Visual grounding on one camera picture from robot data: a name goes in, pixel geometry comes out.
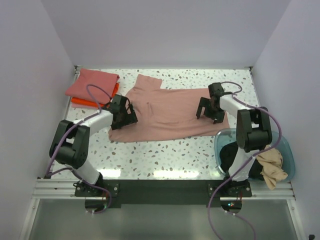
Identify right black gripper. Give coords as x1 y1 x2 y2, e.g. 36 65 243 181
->
196 97 225 125

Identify dusty pink printed t-shirt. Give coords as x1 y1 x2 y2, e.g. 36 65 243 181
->
108 74 230 143

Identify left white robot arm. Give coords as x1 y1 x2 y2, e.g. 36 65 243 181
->
49 94 138 196

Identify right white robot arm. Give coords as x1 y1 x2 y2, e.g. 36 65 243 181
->
196 82 272 197

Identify translucent blue plastic bin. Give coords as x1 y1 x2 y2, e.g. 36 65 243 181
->
214 128 296 182

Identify folded salmon pink t-shirt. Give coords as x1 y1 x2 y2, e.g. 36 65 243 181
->
65 68 120 104

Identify black t-shirt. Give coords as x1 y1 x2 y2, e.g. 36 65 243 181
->
219 141 263 182

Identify folded orange t-shirt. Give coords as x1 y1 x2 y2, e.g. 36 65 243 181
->
70 82 120 108

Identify beige t-shirt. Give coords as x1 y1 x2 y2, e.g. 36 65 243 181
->
256 148 288 190

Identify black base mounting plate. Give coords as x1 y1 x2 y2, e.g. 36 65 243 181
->
73 179 253 210

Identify aluminium front rail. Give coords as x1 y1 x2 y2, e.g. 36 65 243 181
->
32 179 295 204

